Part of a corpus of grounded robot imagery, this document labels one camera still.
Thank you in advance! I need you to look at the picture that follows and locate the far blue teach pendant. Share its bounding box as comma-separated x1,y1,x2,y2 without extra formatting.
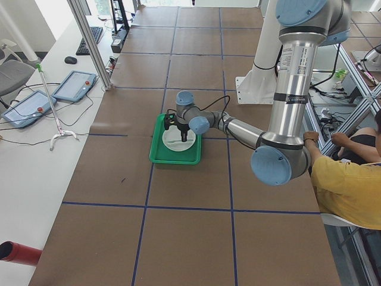
52,70,96,102

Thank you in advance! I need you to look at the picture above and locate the red cylinder tube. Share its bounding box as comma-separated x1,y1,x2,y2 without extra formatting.
1,241,42,266

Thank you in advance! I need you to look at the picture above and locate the aluminium frame rail right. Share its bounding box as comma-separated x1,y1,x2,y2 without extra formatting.
303,45,380,155

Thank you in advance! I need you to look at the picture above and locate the black computer mouse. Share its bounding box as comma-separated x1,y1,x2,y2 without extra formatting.
64,56,77,64

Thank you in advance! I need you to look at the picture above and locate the grey office chair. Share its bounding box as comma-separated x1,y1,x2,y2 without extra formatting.
1,39,35,97

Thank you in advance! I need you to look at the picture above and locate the blue teach pendant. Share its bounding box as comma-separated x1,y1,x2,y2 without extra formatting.
1,91,51,128
52,70,96,102

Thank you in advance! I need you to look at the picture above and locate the white round plate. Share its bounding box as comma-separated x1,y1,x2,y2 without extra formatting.
162,126,196,152

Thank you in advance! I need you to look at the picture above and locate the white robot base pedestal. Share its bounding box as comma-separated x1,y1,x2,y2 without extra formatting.
236,0,281,104

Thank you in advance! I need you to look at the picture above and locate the person in yellow shirt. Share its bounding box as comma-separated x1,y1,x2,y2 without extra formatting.
303,111,380,230

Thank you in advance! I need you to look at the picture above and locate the black keyboard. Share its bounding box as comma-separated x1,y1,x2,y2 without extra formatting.
75,26,104,56

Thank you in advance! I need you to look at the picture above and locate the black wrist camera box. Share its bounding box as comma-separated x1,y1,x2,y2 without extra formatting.
164,113,177,130

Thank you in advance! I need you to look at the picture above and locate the near blue teach pendant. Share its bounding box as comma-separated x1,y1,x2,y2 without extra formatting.
1,91,51,128

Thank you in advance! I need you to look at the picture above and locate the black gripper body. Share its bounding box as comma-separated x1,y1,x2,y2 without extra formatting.
177,123,189,142

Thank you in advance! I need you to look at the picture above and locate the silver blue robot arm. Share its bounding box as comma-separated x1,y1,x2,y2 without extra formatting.
174,1,352,186

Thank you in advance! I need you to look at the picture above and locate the aluminium frame post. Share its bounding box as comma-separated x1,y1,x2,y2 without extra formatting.
67,0,112,91

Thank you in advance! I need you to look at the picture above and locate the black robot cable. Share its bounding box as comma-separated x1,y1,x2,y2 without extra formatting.
199,95,239,141

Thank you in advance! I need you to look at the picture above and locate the green plastic tray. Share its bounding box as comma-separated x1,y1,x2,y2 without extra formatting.
149,113,202,165

